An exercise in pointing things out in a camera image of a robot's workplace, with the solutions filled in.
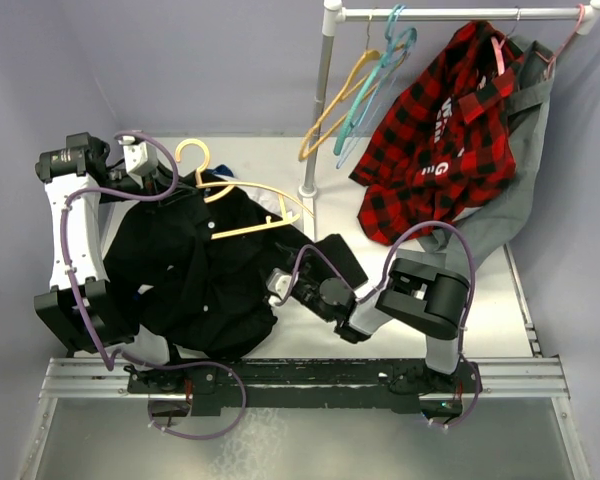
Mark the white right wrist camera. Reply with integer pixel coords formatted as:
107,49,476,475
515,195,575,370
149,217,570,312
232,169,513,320
266,268,297,307

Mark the light blue hanger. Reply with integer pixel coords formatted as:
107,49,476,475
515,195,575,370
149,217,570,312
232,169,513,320
335,27,419,170

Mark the pink hanger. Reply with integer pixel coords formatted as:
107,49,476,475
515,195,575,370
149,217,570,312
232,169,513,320
476,36,506,90
535,4,586,80

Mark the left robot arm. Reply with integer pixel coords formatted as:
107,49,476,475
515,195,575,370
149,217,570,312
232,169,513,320
34,130,186,392

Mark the white shirt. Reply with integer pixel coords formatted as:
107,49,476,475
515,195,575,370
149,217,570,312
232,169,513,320
194,172,314,218

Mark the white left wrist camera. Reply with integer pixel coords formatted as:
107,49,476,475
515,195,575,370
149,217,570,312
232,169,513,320
117,135,159,178

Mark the grey shirt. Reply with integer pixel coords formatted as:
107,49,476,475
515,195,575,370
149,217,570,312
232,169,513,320
419,35,557,271

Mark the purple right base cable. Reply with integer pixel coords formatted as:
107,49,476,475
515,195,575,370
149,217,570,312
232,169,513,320
426,354,483,433

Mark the yellow hanger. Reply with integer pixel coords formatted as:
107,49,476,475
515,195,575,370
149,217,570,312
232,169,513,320
298,5,417,168

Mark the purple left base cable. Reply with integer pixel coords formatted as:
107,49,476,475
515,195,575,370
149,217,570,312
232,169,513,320
124,349,249,443

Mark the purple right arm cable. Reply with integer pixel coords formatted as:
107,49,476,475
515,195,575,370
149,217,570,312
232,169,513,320
274,219,477,361

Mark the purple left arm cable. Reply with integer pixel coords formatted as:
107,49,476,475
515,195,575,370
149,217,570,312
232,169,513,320
59,129,181,373

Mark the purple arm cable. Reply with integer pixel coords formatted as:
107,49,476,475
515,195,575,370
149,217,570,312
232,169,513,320
59,129,181,373
274,219,477,361

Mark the black button shirt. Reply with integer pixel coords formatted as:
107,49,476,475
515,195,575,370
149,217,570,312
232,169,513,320
102,169,370,361

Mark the red black plaid shirt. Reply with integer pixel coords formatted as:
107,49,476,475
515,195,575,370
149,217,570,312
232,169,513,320
350,21,524,245

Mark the blue garment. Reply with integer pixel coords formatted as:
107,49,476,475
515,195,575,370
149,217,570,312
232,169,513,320
210,164,235,178

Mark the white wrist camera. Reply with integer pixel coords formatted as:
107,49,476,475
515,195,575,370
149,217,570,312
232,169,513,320
266,268,297,307
117,135,159,178

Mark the teal hanger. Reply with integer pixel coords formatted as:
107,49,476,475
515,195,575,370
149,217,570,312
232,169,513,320
332,3,419,157

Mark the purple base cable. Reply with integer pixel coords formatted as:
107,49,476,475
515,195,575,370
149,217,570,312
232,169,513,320
426,354,483,433
124,349,249,443

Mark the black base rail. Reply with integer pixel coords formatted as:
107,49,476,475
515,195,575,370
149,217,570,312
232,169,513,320
125,358,482,419

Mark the beige wooden hanger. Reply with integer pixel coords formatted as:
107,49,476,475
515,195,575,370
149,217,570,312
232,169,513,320
174,138,314,240

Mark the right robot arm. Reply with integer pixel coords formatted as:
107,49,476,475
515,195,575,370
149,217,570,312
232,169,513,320
285,258,473,391

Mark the metal clothes rack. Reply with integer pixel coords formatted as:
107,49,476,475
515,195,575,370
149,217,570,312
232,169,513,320
297,0,600,249

